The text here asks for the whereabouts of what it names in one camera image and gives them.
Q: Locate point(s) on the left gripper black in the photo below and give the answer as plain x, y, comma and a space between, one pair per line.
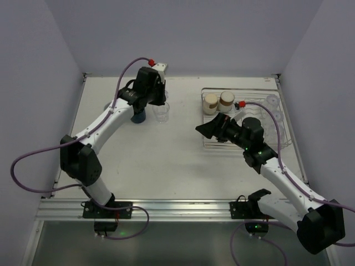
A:
158, 96

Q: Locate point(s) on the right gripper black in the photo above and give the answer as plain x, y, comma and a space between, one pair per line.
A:
220, 128

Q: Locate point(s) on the cream brown ceramic cup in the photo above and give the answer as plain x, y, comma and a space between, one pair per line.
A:
226, 101

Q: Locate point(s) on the dark blue mug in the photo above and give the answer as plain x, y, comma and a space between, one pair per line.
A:
139, 117

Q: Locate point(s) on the light blue mug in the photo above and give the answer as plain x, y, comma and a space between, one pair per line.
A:
106, 106

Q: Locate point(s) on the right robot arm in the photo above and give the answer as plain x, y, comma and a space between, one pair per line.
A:
317, 222

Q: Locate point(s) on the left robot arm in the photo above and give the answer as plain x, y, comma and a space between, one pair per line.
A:
79, 154

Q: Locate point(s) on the right controller box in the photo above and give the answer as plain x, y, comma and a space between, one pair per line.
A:
257, 229

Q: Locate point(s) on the controller box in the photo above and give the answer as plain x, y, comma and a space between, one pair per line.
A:
257, 229
104, 228

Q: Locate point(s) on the left controller box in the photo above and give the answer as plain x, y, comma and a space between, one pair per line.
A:
104, 228

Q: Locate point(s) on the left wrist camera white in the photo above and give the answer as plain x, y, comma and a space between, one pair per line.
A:
161, 68

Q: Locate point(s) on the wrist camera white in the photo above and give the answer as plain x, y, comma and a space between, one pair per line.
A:
240, 113
161, 68

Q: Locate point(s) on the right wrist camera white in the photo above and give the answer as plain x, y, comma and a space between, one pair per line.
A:
240, 113

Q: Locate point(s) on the wire dish rack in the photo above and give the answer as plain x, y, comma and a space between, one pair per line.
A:
253, 125

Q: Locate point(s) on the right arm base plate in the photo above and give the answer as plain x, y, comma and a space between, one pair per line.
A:
247, 207

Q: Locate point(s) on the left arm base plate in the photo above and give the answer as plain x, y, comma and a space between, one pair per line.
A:
115, 210

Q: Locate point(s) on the aluminium mounting rail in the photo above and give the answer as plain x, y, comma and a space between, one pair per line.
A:
159, 210

